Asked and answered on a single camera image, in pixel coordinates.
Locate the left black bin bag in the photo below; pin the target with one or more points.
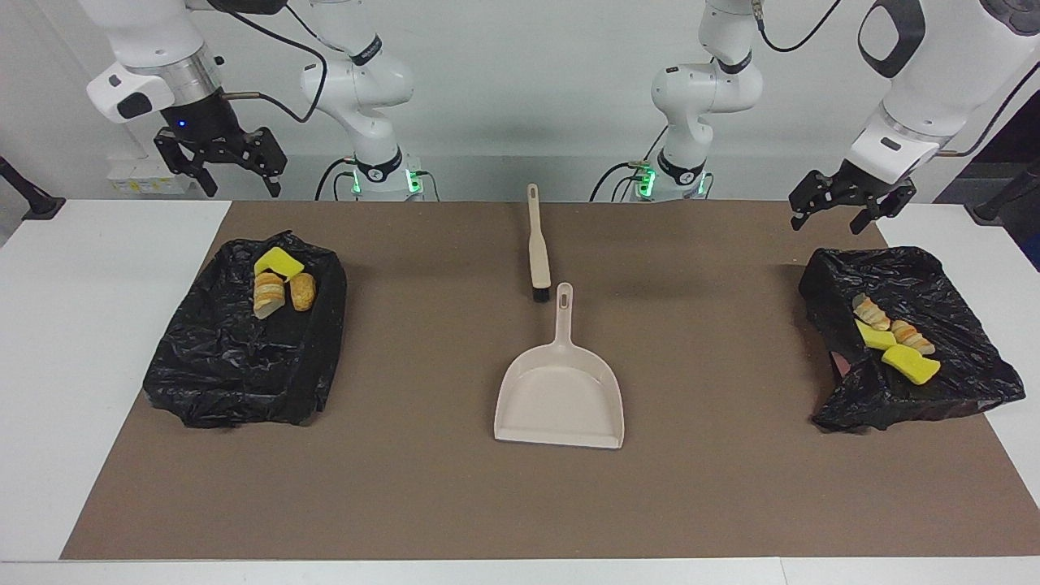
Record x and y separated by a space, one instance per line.
959 382

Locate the yellow-green sponge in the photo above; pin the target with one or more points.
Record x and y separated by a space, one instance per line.
874 335

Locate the white wall socket box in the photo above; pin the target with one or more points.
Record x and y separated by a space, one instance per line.
146 179

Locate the striped croissant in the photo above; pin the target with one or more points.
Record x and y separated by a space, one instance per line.
871 311
268 294
912 335

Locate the brown bread roll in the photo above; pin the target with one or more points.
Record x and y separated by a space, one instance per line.
303 291

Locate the brown table mat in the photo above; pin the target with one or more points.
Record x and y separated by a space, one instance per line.
406 504

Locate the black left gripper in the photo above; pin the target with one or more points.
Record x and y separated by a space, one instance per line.
861 183

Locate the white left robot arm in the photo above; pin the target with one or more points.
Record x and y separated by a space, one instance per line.
934 65

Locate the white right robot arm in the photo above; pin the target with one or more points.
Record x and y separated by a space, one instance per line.
154 41

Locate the beige plastic dustpan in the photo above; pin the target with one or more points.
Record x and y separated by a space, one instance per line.
561 390

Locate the black bin bag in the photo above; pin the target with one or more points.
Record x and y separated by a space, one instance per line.
959 382
244 366

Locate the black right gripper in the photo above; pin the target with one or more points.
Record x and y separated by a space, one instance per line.
207 134

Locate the right black bin bag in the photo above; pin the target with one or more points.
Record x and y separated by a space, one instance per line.
244 366

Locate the yellow notched sponge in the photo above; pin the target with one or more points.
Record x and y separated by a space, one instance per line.
279 262

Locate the black stand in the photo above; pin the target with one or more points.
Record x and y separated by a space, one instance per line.
28 197
1007 195

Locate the beige hand brush black bristles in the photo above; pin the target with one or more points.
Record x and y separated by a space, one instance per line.
537 252

